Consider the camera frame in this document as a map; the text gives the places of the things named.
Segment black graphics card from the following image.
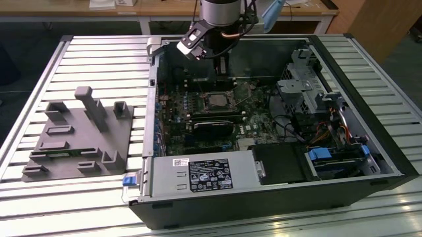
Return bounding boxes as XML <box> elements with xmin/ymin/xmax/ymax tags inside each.
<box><xmin>193</xmin><ymin>119</ymin><xmax>234</xmax><ymax>135</ymax></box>

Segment black drive bay cover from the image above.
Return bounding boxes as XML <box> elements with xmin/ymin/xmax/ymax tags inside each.
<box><xmin>249</xmin><ymin>143</ymin><xmax>319</xmax><ymax>186</ymax></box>

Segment silver white wrist camera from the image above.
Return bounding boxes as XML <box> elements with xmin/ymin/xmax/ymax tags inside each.
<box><xmin>177</xmin><ymin>22</ymin><xmax>213</xmax><ymax>60</ymax></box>

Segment grey metal disk cage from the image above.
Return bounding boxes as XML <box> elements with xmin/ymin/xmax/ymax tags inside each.
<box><xmin>275</xmin><ymin>48</ymin><xmax>347</xmax><ymax>114</ymax></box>

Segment white box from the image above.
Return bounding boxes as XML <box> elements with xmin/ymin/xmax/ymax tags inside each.
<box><xmin>88</xmin><ymin>0</ymin><xmax>118</xmax><ymax>10</ymax></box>

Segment black CPU socket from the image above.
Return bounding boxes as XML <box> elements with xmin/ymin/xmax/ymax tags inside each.
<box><xmin>202</xmin><ymin>91</ymin><xmax>237</xmax><ymax>112</ymax></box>

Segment black open PC case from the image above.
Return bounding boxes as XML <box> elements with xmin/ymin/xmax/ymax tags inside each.
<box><xmin>127</xmin><ymin>33</ymin><xmax>421</xmax><ymax>230</ymax></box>

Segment grey parts rack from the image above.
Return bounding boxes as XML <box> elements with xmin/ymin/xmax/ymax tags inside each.
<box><xmin>20</xmin><ymin>86</ymin><xmax>135</xmax><ymax>183</ymax></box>

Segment wooden desk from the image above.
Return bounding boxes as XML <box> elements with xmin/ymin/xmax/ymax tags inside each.
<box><xmin>0</xmin><ymin>0</ymin><xmax>341</xmax><ymax>35</ymax></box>

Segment hard disk in blue carrier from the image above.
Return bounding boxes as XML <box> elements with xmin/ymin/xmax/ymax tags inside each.
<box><xmin>306</xmin><ymin>147</ymin><xmax>367</xmax><ymax>173</ymax></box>

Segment orange yellow wire bundle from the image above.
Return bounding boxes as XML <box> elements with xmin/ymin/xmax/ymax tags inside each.
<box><xmin>315</xmin><ymin>122</ymin><xmax>351</xmax><ymax>146</ymax></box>

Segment grey power supply with label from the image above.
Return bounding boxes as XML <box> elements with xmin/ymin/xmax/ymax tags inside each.
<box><xmin>150</xmin><ymin>151</ymin><xmax>262</xmax><ymax>198</ymax></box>

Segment silver square CPU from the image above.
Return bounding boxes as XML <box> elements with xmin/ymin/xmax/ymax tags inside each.
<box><xmin>206</xmin><ymin>93</ymin><xmax>231</xmax><ymax>107</ymax></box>

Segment silver finned heat sink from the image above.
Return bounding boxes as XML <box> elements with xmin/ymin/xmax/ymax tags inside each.
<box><xmin>238</xmin><ymin>138</ymin><xmax>257</xmax><ymax>149</ymax></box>

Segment grey metal case bracket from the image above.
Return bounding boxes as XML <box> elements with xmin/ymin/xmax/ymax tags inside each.
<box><xmin>147</xmin><ymin>37</ymin><xmax>166</xmax><ymax>56</ymax></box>

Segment black wire loop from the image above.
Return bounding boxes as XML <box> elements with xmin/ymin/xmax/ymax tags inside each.
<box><xmin>273</xmin><ymin>115</ymin><xmax>313</xmax><ymax>144</ymax></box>

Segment blue case latch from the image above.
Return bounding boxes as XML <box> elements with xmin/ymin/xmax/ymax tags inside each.
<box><xmin>122</xmin><ymin>174</ymin><xmax>139</xmax><ymax>186</ymax></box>

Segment green motherboard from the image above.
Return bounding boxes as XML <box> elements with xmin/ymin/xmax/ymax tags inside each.
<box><xmin>155</xmin><ymin>79</ymin><xmax>285</xmax><ymax>158</ymax></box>

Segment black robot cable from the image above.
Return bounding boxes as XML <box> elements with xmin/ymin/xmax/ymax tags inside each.
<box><xmin>206</xmin><ymin>0</ymin><xmax>261</xmax><ymax>60</ymax></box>

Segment wooden cabinet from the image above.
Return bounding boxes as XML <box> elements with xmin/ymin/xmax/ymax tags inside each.
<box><xmin>326</xmin><ymin>0</ymin><xmax>422</xmax><ymax>65</ymax></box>

